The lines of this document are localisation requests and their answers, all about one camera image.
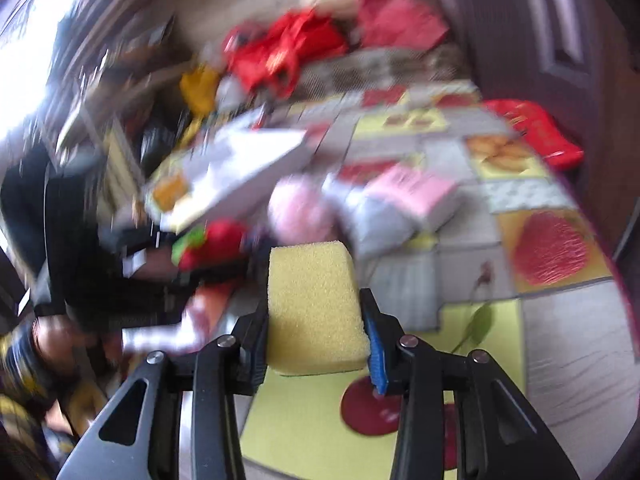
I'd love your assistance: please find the pink soft package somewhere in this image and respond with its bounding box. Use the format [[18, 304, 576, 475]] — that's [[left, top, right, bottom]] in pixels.
[[364, 161, 462, 227]]

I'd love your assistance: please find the pink plush toy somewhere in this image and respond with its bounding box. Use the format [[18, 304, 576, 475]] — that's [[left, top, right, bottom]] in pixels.
[[266, 175, 342, 247]]

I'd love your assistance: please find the yellow sponge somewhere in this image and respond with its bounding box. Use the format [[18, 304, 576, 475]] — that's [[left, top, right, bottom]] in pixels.
[[267, 241, 370, 377]]

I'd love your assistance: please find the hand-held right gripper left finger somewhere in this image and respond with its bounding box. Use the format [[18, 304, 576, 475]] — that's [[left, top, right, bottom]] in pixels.
[[57, 287, 271, 480]]

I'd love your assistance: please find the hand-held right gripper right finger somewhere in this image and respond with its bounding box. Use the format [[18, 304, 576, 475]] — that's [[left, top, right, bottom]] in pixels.
[[360, 288, 583, 480]]

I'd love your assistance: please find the yellow bag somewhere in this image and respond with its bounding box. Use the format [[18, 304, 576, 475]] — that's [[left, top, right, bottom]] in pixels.
[[179, 64, 222, 114]]

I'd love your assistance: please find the red plastic packet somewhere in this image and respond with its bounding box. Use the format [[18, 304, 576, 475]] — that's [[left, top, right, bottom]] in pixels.
[[484, 99, 585, 169]]

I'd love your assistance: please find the red shopping bag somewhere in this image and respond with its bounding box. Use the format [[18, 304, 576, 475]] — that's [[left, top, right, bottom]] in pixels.
[[221, 9, 349, 99]]

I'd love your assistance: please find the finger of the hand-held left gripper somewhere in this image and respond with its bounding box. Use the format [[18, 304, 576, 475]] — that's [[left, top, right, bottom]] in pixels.
[[184, 254, 267, 287]]

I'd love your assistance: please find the white box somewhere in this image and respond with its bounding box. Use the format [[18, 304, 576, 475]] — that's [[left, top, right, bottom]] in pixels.
[[144, 126, 314, 232]]

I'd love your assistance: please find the red strawberry plush toy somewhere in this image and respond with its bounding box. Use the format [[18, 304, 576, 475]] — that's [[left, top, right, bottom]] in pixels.
[[171, 219, 252, 272]]

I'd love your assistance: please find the fruit print tablecloth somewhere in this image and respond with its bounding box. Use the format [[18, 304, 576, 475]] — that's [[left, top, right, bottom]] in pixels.
[[150, 80, 623, 480]]

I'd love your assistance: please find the dark wooden door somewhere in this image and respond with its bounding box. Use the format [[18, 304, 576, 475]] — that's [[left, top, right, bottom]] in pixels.
[[462, 0, 618, 211]]

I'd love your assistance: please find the person's left hand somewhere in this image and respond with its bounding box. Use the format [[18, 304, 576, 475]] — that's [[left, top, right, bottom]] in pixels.
[[32, 316, 99, 377]]

